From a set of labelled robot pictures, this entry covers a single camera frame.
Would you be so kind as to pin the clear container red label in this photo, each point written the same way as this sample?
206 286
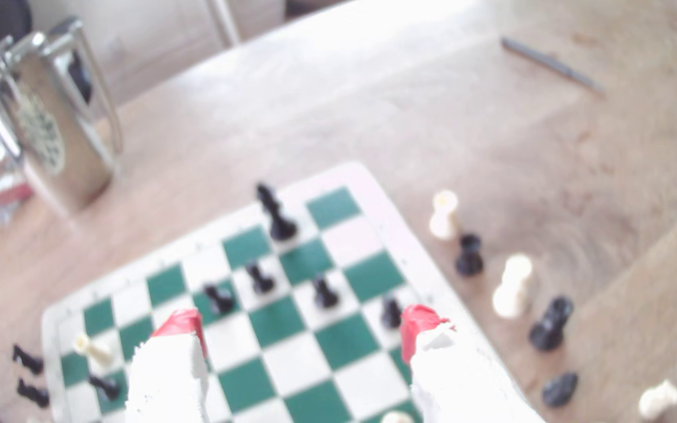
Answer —
6 200

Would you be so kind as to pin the slim black chess piece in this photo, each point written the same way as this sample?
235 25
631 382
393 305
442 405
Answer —
560 389

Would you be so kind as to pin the grey pen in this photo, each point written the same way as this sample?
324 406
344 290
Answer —
550 63

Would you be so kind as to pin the black pawn chess piece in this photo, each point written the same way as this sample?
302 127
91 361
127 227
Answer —
325 298
262 283
391 317
221 302
108 388

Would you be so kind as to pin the tall white chess piece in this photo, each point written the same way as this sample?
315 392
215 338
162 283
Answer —
512 294

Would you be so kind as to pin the tall black chess piece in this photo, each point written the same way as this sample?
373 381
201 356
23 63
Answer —
549 329

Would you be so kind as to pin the white rook chess piece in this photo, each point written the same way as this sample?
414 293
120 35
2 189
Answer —
99 352
444 220

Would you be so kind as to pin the black king chess piece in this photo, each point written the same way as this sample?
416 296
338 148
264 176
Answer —
282 226

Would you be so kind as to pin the green white chess board mat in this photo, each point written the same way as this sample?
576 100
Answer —
291 346

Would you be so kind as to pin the white furniture leg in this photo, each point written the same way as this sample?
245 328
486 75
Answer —
223 20

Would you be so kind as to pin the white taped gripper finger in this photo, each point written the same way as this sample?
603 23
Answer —
456 382
168 382

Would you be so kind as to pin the slim white chess piece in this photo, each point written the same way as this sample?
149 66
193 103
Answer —
657 400

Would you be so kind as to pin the white pawn chess piece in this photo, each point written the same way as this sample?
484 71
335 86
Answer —
397 418

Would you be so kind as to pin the black rook chess piece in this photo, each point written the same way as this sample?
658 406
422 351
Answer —
469 261

